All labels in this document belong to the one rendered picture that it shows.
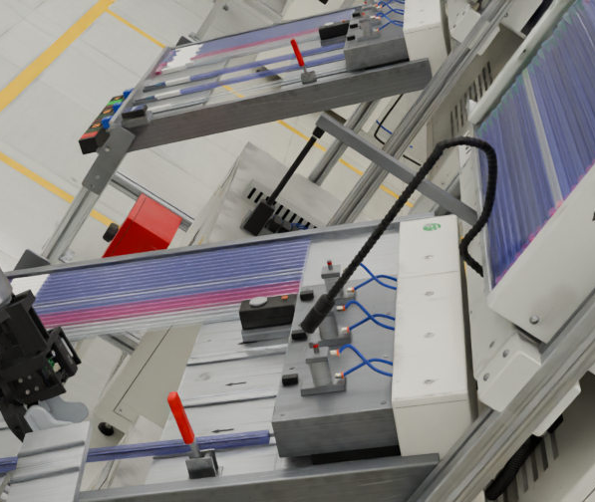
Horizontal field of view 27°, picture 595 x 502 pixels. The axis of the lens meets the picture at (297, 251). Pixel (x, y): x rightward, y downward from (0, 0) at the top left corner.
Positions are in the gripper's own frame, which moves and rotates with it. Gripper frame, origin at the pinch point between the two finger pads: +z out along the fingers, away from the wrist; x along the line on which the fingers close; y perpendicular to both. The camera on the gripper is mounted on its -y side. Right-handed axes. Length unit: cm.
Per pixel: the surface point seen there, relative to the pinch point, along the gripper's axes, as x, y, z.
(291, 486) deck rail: -10.0, 27.7, 8.0
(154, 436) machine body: 56, -15, 29
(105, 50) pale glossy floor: 376, -100, 9
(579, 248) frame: -12, 65, -7
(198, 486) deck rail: -9.7, 18.3, 4.5
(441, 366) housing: -1.9, 46.2, 4.7
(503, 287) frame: -11, 57, -6
